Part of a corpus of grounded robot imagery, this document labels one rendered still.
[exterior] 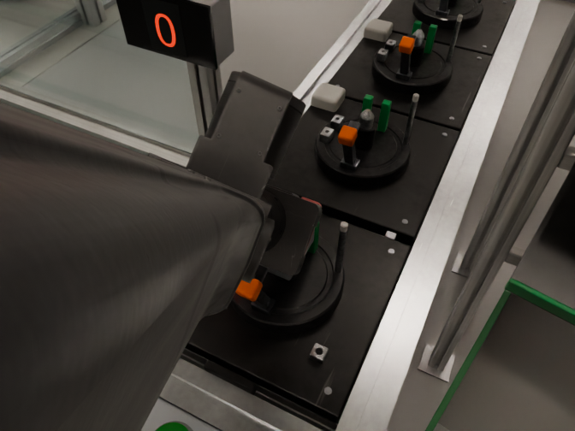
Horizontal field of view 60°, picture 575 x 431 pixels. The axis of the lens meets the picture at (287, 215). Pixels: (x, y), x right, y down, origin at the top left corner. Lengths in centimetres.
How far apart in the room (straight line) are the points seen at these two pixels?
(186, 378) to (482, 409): 30
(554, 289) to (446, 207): 38
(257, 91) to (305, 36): 95
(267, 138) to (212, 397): 33
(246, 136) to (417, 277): 39
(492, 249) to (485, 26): 72
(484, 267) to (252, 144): 28
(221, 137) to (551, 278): 24
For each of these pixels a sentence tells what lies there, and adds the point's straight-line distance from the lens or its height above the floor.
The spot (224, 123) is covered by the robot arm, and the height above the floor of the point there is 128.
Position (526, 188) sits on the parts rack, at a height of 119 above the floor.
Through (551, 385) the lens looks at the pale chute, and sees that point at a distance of 51.
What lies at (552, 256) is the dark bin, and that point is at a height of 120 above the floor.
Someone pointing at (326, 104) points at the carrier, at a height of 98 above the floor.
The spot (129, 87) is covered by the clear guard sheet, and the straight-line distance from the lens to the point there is 78.
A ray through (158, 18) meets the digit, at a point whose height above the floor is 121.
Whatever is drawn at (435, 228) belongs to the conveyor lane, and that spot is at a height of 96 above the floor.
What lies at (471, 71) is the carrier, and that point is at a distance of 99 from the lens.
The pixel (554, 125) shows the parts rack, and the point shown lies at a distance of 40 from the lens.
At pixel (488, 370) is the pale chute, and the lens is 51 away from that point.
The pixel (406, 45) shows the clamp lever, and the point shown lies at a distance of 83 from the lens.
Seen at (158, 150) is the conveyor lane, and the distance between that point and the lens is 80.
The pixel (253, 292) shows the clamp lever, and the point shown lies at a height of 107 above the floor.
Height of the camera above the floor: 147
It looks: 49 degrees down
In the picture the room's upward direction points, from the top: straight up
